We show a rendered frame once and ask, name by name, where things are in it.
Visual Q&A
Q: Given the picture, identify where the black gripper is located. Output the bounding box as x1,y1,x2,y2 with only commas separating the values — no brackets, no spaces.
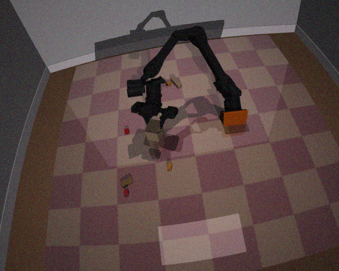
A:
131,94,178,129

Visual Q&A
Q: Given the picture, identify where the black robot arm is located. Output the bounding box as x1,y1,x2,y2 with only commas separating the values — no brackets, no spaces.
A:
127,26,243,118

